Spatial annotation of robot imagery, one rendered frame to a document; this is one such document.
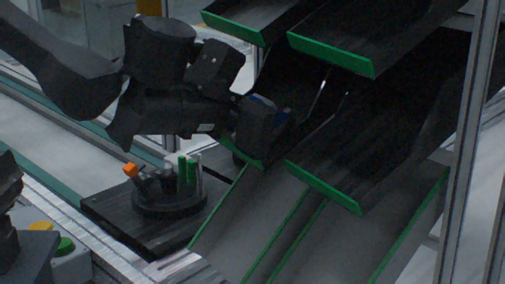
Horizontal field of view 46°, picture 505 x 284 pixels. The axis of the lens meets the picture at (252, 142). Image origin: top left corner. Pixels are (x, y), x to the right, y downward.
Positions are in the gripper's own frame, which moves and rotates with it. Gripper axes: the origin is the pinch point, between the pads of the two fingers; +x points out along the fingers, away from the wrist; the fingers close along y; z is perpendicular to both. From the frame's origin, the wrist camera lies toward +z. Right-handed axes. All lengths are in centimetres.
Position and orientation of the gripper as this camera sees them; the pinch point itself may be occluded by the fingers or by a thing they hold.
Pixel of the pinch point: (254, 110)
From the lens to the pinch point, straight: 75.7
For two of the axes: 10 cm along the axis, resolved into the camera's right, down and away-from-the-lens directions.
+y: -5.8, -3.4, 7.4
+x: 7.9, -0.3, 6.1
